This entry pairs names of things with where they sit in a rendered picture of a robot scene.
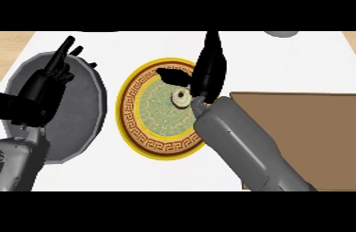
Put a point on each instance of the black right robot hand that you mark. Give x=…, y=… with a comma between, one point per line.
x=210, y=72

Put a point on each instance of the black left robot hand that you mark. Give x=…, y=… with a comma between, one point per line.
x=34, y=97

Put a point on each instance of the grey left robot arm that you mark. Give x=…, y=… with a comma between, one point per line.
x=18, y=163

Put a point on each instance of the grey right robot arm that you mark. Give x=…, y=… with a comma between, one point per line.
x=246, y=141

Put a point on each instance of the cupcake with pale frosting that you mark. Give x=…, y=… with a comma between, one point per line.
x=179, y=99

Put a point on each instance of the round dark grey tray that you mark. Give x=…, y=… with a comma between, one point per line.
x=79, y=116

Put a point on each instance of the yellow patterned plate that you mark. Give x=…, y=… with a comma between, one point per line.
x=157, y=119

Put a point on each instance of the grey rounded object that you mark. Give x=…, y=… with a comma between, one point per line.
x=281, y=34

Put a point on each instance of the flat brown board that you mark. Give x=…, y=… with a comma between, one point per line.
x=315, y=132

